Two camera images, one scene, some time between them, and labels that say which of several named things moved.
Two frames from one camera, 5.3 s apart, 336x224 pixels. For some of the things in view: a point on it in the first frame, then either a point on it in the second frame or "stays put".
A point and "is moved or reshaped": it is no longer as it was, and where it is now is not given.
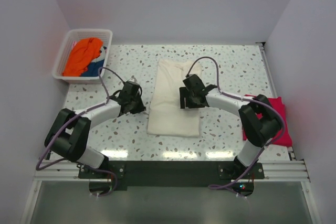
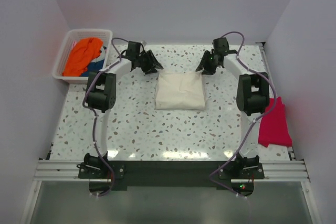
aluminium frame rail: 284,170 stays put
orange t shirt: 84,51 stays put
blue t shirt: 93,69 stays put
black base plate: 176,173 stays put
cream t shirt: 165,118 is moved or reshaped
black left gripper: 140,108 to 153,63
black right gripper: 184,93 to 207,70
